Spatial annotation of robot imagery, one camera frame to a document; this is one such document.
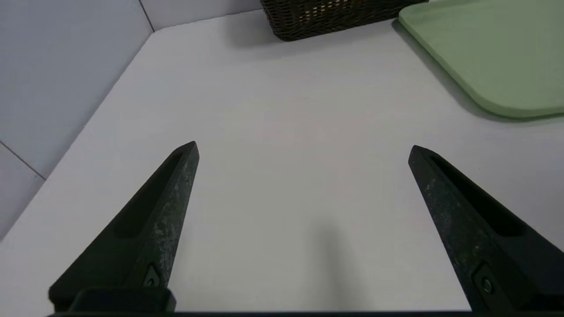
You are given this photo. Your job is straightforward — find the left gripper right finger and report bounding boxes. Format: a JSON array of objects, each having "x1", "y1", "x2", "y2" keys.
[{"x1": 408, "y1": 145, "x2": 564, "y2": 313}]

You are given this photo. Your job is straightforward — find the green plastic tray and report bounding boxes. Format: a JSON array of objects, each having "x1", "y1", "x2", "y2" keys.
[{"x1": 398, "y1": 0, "x2": 564, "y2": 119}]

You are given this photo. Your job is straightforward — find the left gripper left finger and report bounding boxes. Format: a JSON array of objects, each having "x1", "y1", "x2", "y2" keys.
[{"x1": 48, "y1": 141, "x2": 200, "y2": 313}]

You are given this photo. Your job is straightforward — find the dark brown wicker basket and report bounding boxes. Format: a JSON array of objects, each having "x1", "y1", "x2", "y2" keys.
[{"x1": 260, "y1": 0, "x2": 429, "y2": 42}]

